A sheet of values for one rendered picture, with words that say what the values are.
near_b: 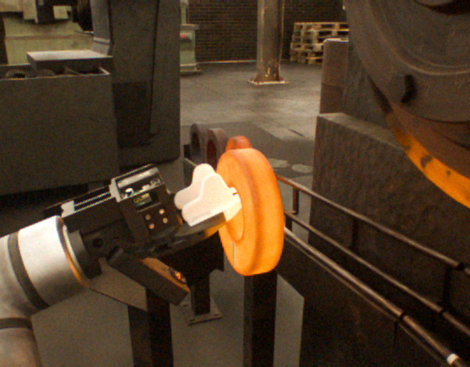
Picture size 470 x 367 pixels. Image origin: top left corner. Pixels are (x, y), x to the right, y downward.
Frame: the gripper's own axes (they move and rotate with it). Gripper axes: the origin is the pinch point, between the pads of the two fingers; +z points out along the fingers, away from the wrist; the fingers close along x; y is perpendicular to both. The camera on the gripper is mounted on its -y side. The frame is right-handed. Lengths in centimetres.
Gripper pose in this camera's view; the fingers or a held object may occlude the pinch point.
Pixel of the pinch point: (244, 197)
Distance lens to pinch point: 54.7
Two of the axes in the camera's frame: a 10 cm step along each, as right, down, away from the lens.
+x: -3.3, -3.5, 8.8
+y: -2.7, -8.6, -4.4
